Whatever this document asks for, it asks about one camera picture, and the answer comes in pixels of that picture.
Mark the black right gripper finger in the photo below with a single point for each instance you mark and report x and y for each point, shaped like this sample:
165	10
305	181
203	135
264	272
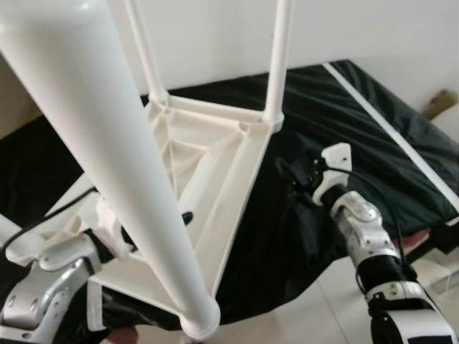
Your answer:
285	170

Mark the cream plastic table top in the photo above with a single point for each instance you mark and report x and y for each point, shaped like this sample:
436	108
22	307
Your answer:
237	165

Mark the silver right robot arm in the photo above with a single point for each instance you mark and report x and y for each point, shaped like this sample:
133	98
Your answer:
358	222

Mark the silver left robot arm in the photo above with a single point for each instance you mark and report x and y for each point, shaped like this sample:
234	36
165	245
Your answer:
36	287

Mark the black table cloth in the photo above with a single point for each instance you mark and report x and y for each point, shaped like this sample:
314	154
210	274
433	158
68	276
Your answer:
344	122

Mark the pink slipper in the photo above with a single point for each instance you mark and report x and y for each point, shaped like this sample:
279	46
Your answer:
416	240
122	336

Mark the black metal stand leg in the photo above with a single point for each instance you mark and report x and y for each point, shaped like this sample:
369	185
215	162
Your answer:
430	247

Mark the white round object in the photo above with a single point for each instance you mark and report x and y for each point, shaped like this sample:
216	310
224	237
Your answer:
450	123

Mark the brown object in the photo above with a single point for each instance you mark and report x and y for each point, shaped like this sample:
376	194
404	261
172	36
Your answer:
439	104

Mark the white standing fan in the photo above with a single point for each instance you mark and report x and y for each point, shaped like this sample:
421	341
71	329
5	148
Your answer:
445	301

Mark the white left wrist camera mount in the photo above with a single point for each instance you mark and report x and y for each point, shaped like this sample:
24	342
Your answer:
107	222

